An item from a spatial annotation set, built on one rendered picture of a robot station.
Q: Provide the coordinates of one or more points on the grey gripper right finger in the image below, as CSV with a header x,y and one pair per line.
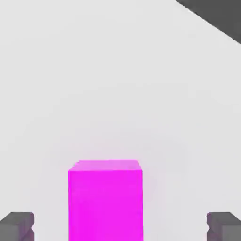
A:
x,y
224,227

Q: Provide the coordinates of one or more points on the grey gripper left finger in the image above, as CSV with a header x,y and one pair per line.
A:
x,y
15,226

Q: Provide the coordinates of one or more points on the small magenta cube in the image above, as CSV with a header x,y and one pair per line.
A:
x,y
105,203

